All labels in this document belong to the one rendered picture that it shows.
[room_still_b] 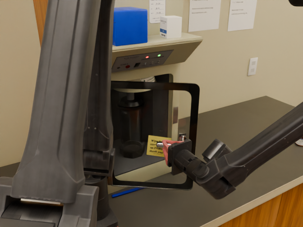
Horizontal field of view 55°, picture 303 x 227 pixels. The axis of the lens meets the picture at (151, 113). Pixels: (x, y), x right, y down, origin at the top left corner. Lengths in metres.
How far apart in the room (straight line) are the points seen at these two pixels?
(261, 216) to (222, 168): 0.67
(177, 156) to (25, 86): 0.76
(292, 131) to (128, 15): 0.49
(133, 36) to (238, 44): 1.14
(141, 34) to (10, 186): 0.60
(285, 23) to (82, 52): 1.94
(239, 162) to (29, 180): 0.50
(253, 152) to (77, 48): 0.50
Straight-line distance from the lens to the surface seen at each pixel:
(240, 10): 1.84
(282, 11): 2.12
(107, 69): 0.49
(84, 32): 0.31
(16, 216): 0.32
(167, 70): 1.04
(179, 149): 0.84
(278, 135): 0.69
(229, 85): 1.92
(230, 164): 0.70
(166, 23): 0.91
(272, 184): 1.27
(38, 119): 0.30
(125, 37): 0.81
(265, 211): 1.36
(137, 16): 0.82
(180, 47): 0.92
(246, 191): 1.20
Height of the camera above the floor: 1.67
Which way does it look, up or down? 25 degrees down
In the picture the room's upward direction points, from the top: straight up
